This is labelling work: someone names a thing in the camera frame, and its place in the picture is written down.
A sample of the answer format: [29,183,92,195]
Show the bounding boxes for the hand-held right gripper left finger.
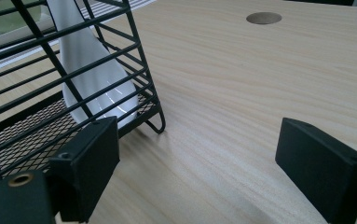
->
[48,116,121,224]

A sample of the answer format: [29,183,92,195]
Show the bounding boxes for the white square plate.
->
[0,15,60,49]

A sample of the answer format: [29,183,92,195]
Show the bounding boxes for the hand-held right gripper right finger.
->
[274,117,357,224]

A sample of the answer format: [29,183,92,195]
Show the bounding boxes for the white ceramic spoon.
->
[46,0,140,131]

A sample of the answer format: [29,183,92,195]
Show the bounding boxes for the green bowl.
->
[0,0,48,35]

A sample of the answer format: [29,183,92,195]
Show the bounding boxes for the black wire basket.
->
[0,0,167,213]

